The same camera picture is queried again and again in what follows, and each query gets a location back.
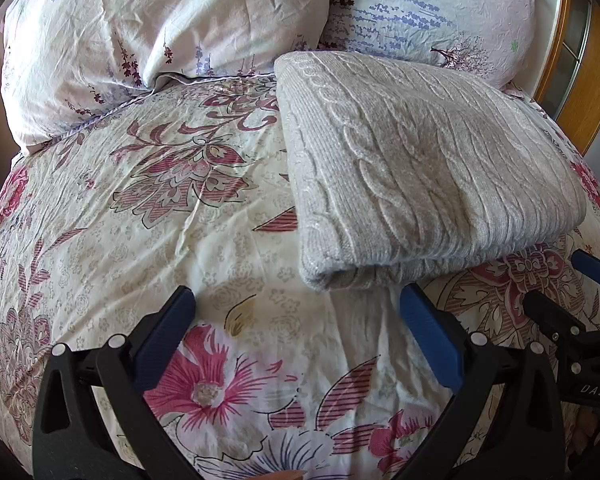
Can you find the pillow with blue lavender print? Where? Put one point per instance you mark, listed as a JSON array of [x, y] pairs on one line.
[[430, 15]]

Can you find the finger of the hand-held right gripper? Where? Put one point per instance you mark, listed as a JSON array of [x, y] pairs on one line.
[[591, 265], [555, 322]]

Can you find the person's right hand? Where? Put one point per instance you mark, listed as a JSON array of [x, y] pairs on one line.
[[594, 432]]

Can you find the white pillow with purple sprigs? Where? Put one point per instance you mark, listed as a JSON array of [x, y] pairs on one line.
[[140, 30]]

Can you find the white bed headboard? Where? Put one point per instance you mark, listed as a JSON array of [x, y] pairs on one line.
[[547, 25]]

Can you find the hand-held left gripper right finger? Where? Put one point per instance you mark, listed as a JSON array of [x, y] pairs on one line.
[[429, 332]]

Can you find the wooden wardrobe with glass panel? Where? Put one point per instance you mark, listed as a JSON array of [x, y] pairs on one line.
[[585, 60]]

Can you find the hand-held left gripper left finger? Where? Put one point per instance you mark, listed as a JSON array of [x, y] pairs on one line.
[[161, 336]]

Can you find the floral duvet cover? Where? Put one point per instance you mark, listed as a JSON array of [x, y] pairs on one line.
[[190, 240]]

